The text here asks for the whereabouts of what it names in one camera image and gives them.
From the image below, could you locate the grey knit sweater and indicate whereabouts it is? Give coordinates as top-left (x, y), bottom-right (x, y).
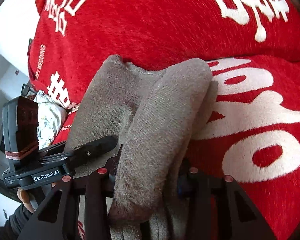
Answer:
top-left (65, 55), bottom-right (218, 239)

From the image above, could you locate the person left hand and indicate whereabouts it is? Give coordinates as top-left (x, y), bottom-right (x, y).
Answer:
top-left (16, 182), bottom-right (58, 214)

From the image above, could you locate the light floral crumpled cloth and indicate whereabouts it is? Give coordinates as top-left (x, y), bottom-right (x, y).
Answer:
top-left (34, 90), bottom-right (67, 150)

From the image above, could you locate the red wedding quilt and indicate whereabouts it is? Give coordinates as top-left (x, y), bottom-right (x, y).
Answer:
top-left (187, 55), bottom-right (300, 239)

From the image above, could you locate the red folded quilt roll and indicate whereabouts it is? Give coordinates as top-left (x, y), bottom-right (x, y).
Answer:
top-left (27, 0), bottom-right (300, 106)

